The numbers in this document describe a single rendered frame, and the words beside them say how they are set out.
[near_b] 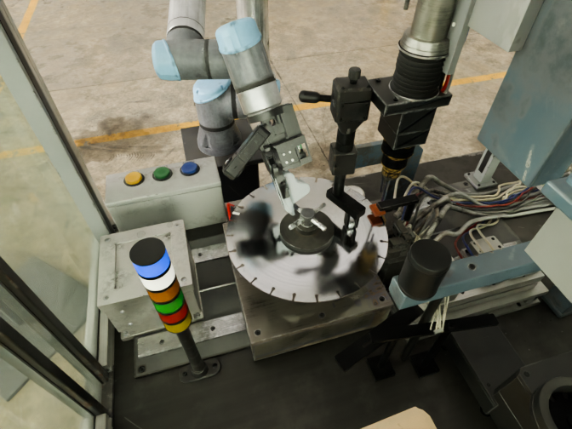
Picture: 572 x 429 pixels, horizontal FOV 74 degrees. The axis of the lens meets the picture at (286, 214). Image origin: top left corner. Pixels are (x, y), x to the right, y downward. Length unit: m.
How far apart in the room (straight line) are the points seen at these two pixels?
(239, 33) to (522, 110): 0.43
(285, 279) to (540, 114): 0.46
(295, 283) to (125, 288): 0.34
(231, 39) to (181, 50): 0.15
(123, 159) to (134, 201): 1.67
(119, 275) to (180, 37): 0.49
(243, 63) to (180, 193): 0.42
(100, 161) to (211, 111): 1.57
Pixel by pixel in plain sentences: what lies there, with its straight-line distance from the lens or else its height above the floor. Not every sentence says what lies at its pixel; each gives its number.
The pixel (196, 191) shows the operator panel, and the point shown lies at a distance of 0.99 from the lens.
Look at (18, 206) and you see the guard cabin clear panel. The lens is 0.71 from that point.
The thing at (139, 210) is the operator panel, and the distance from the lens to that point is 1.02.
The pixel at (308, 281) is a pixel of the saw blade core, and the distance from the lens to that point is 0.71.
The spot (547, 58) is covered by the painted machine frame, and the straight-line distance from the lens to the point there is 0.53.
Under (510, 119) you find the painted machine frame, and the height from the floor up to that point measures 1.27.
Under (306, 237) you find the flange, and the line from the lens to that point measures 0.76.
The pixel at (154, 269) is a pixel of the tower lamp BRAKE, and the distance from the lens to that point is 0.52.
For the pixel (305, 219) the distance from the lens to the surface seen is 0.74.
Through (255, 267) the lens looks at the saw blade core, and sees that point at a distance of 0.73.
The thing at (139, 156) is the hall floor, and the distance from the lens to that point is 2.65.
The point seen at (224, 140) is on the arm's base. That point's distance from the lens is 1.28.
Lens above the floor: 1.55
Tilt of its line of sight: 47 degrees down
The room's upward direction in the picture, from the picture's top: straight up
